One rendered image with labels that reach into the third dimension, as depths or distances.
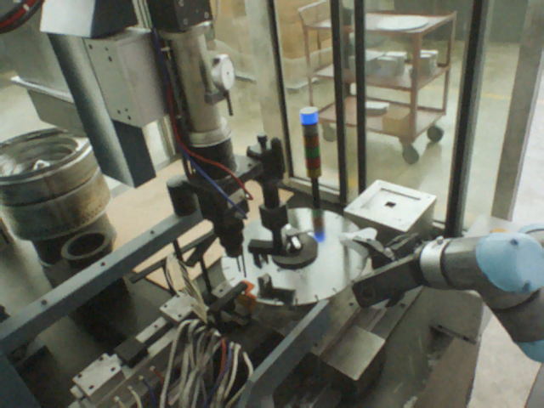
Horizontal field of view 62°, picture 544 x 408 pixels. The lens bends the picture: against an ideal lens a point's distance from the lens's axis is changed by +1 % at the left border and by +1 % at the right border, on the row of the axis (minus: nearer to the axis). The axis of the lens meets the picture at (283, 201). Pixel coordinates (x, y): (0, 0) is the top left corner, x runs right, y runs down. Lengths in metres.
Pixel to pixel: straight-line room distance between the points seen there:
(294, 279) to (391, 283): 0.28
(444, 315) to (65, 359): 0.90
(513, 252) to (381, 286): 0.21
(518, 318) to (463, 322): 0.42
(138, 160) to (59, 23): 0.23
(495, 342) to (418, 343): 1.06
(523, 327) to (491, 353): 1.42
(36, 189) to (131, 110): 0.67
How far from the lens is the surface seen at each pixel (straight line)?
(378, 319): 1.13
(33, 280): 1.56
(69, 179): 1.35
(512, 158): 1.18
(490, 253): 0.62
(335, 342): 0.99
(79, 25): 0.73
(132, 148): 0.80
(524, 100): 1.12
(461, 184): 1.22
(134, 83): 0.69
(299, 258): 0.98
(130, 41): 0.69
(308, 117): 1.16
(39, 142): 1.57
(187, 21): 0.66
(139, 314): 1.16
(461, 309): 1.06
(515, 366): 2.09
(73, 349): 1.28
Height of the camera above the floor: 1.60
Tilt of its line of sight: 33 degrees down
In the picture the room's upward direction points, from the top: 8 degrees counter-clockwise
